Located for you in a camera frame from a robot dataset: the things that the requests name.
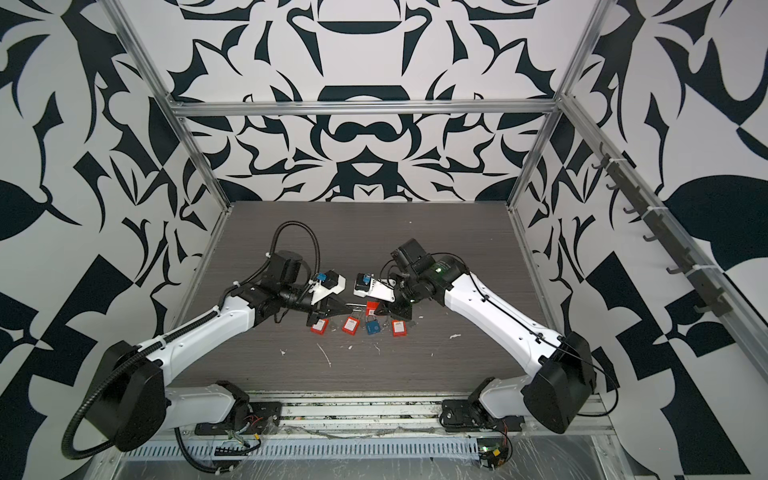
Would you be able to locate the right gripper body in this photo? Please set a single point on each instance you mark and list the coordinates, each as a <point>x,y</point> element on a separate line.
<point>401,308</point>

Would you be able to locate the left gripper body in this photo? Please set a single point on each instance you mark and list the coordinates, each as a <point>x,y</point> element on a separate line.
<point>317,312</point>

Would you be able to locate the red padlock long shackle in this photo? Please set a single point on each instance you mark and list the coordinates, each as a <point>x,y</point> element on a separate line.
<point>351,325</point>

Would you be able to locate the blue padlock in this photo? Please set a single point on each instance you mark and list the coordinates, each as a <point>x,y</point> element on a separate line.
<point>372,327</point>

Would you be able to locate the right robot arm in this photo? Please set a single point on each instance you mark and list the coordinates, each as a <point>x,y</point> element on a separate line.
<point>558,376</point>

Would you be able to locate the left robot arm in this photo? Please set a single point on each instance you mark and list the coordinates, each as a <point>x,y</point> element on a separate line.
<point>130,398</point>

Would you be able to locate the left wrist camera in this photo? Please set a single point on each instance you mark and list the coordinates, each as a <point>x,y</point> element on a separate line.
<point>326,284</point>

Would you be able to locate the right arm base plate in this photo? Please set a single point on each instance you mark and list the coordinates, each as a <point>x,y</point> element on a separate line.
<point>470,416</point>

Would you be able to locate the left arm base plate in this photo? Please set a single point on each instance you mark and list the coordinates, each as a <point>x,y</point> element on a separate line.
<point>252,418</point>

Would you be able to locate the white cable duct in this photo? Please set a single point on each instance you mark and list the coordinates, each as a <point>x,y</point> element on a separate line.
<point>460,448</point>

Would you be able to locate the wall hook rack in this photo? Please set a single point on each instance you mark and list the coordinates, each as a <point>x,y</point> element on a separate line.
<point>667,231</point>

